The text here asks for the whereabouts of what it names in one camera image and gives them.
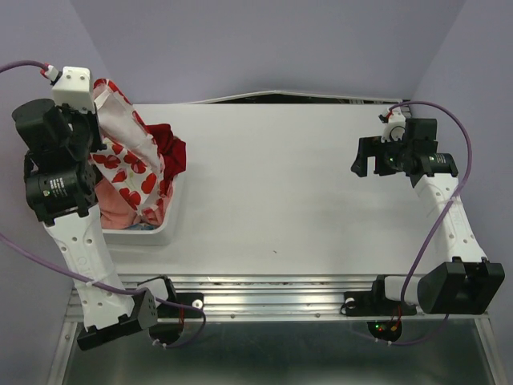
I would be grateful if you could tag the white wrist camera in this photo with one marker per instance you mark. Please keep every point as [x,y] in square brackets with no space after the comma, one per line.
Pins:
[394,125]
[74,88]

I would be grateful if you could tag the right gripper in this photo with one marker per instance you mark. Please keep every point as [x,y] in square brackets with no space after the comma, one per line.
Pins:
[372,146]

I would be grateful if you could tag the dark red skirt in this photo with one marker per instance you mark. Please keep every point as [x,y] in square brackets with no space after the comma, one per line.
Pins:
[171,148]

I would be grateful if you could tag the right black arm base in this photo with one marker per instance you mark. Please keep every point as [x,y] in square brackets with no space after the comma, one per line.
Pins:
[366,304]

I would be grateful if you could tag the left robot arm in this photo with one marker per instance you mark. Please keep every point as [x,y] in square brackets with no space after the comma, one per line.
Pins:
[60,189]

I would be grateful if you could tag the white plastic bin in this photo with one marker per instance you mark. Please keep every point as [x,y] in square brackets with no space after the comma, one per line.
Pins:
[160,236]

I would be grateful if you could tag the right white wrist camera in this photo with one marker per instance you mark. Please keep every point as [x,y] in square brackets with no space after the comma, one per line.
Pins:
[394,125]

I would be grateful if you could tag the aluminium frame rail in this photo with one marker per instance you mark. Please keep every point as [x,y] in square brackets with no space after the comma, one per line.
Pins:
[273,298]

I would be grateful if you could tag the light blue garment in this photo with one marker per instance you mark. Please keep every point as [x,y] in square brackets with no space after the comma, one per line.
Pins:
[142,226]

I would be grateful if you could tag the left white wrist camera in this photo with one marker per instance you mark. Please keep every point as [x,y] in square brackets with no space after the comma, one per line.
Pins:
[74,88]

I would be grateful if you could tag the red poppy print skirt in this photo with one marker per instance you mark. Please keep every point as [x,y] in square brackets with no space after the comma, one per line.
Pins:
[131,161]

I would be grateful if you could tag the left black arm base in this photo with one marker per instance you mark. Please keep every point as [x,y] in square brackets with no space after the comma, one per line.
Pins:
[187,299]

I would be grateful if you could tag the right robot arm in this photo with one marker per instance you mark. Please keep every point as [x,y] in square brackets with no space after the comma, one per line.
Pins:
[466,281]

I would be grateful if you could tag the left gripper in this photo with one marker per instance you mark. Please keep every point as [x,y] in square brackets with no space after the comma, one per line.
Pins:
[90,117]

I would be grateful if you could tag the pink skirt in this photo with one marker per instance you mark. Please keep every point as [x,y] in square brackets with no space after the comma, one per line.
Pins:
[116,213]

